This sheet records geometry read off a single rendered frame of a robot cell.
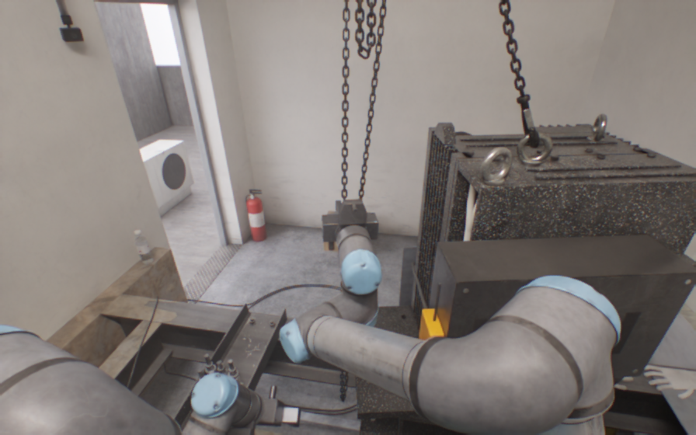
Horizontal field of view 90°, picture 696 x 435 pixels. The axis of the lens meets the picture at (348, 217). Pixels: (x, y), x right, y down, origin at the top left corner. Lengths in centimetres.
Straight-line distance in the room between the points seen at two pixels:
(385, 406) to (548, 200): 74
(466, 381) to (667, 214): 68
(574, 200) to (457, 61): 234
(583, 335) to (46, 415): 50
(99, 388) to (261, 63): 308
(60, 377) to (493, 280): 60
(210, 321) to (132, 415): 146
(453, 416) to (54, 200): 188
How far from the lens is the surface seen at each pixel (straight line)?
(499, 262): 74
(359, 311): 73
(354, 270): 66
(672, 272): 88
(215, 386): 76
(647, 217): 96
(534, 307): 46
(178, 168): 465
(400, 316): 142
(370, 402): 119
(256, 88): 338
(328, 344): 60
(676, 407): 186
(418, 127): 315
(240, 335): 173
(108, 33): 751
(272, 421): 89
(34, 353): 46
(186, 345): 212
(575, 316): 47
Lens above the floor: 190
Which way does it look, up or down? 29 degrees down
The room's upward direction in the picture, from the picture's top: 1 degrees counter-clockwise
